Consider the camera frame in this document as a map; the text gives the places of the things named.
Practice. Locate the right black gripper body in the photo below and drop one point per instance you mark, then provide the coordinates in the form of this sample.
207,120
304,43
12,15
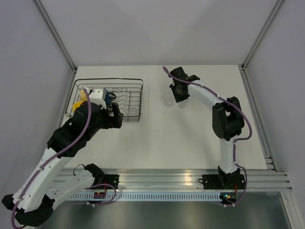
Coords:
178,96

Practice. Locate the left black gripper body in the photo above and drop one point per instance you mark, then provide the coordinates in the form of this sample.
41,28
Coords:
108,121

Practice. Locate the clear glass cup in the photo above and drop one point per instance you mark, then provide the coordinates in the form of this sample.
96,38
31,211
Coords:
182,104
132,111
168,100

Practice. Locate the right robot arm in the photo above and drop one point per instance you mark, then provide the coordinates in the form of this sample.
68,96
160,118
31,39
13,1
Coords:
227,122

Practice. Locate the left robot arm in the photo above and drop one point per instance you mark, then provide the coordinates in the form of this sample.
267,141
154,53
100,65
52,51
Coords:
36,200

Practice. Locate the blue mug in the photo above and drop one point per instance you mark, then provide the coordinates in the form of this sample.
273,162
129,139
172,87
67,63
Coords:
109,97

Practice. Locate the pale yellow mug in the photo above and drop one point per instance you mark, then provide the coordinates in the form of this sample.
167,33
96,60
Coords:
82,95

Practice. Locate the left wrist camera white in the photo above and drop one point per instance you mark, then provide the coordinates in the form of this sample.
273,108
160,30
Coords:
97,96

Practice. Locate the black wire dish rack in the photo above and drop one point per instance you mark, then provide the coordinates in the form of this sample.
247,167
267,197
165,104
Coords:
127,93

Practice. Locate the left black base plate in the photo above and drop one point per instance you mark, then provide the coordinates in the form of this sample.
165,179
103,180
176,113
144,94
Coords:
111,179

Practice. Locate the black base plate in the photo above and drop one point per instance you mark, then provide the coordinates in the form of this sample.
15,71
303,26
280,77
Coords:
212,182
111,179

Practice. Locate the aluminium front rail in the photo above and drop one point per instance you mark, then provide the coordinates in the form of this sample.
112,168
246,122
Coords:
187,180

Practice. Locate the right aluminium frame post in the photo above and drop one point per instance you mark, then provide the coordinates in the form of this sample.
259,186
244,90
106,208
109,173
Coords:
262,33

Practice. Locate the aluminium frame post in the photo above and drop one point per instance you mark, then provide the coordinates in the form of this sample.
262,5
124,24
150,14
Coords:
51,27
262,33

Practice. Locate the white slotted cable duct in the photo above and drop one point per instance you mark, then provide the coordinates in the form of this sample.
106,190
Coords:
146,196

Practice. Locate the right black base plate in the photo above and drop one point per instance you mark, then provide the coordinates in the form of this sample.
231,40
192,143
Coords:
212,182

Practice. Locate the left aluminium frame post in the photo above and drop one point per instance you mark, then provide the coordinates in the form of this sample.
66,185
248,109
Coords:
51,27

